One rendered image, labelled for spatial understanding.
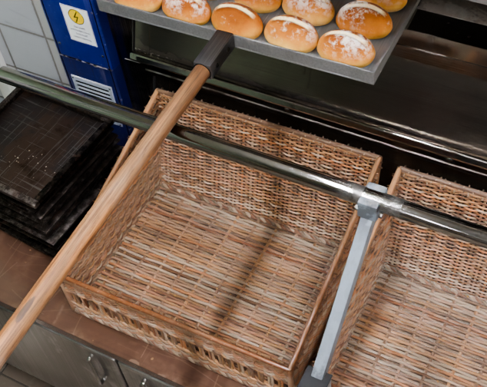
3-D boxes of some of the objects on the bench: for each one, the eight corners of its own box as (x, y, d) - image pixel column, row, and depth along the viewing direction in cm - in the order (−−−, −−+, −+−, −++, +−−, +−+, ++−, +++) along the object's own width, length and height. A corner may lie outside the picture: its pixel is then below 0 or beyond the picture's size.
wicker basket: (389, 236, 189) (396, 159, 167) (647, 325, 170) (692, 250, 148) (302, 419, 164) (296, 355, 142) (592, 548, 144) (637, 497, 123)
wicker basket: (173, 160, 210) (154, 82, 188) (382, 230, 190) (388, 152, 169) (67, 312, 184) (31, 243, 163) (296, 411, 165) (289, 346, 143)
